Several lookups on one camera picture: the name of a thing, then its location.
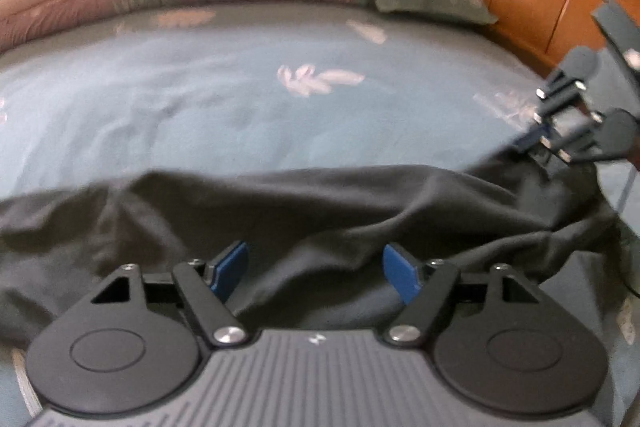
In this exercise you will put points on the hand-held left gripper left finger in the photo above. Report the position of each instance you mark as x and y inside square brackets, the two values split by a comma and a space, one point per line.
[230, 269]

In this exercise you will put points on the blue floral bed sheet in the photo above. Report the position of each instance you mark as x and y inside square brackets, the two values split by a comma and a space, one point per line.
[225, 97]

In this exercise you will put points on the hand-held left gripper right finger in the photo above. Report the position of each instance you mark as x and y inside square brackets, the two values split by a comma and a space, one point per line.
[400, 274]

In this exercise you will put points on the dark grey pants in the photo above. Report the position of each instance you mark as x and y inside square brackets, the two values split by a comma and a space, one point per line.
[325, 217]

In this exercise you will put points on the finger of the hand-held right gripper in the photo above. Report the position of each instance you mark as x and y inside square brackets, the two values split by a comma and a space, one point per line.
[537, 139]
[557, 94]

